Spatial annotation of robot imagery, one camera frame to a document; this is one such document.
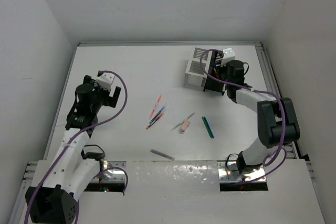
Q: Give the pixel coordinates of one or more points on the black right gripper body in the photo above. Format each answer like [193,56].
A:
[223,73]

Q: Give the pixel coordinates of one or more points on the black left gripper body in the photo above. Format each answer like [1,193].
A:
[102,97]

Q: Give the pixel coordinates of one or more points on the green pencil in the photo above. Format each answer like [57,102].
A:
[207,128]

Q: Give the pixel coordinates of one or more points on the white green pen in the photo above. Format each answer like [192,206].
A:
[181,122]

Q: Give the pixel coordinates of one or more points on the light blue pencil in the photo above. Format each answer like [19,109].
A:
[209,127]

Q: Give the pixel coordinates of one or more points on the pink eraser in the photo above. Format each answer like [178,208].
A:
[184,126]

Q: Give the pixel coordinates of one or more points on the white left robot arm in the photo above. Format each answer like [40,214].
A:
[56,197]

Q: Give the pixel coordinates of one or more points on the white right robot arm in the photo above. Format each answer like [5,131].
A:
[277,123]

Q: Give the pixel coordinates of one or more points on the black slotted container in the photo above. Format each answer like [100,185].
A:
[212,84]

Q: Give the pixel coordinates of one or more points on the white slotted container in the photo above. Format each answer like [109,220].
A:
[194,75]

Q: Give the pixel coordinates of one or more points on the red clear pen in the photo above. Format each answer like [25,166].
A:
[155,106]

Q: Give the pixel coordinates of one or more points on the dark blue red pen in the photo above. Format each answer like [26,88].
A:
[157,119]

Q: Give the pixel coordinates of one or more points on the orange tipped red pen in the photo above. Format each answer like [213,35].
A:
[155,121]

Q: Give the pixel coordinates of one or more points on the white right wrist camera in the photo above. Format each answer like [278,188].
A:
[228,55]

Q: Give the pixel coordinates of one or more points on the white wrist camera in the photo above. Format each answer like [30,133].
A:
[105,81]
[228,55]

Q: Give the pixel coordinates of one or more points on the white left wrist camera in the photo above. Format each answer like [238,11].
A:
[105,81]

